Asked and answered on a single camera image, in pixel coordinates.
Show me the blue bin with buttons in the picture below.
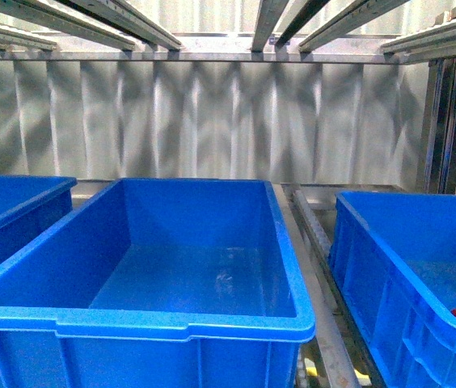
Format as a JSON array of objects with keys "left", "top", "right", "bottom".
[{"left": 0, "top": 175, "right": 77, "bottom": 264}]

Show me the blue bin beyond target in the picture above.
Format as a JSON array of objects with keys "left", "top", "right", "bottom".
[{"left": 328, "top": 192, "right": 456, "bottom": 387}]

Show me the metal divider rail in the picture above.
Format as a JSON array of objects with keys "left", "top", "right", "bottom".
[{"left": 272, "top": 183, "right": 360, "bottom": 387}]

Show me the blue empty target bin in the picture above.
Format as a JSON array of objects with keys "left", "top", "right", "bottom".
[{"left": 0, "top": 179, "right": 315, "bottom": 387}]

